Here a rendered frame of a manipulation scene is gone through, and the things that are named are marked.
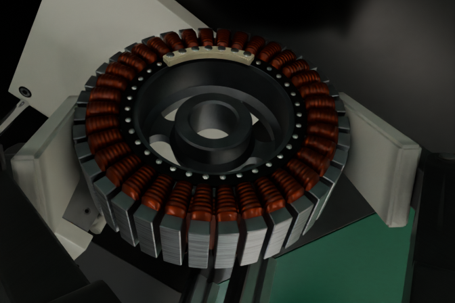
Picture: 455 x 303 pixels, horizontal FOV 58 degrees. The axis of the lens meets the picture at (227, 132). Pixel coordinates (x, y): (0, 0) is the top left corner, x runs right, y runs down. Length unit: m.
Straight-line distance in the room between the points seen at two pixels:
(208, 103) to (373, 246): 0.27
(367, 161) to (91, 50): 0.19
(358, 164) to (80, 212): 0.26
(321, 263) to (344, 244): 0.04
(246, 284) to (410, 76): 0.23
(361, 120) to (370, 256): 0.27
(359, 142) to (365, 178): 0.01
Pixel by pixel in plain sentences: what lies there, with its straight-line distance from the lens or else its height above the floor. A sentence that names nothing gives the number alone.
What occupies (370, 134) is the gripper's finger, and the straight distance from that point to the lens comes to 0.16.
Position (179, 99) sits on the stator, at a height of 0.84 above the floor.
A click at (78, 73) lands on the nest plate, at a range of 0.30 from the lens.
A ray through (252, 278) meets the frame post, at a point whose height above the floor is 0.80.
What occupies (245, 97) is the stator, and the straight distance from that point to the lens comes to 0.20.
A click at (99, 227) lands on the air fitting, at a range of 0.38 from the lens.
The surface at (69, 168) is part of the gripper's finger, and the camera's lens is 0.16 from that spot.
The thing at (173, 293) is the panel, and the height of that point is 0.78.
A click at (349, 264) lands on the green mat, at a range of 0.44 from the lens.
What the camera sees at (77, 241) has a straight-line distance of 0.26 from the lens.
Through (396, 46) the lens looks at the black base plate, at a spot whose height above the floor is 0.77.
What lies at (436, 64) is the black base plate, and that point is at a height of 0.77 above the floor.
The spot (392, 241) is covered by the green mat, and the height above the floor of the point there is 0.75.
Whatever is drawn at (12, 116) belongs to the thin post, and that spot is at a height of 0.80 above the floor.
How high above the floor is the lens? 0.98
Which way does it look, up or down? 45 degrees down
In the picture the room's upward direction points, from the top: 159 degrees counter-clockwise
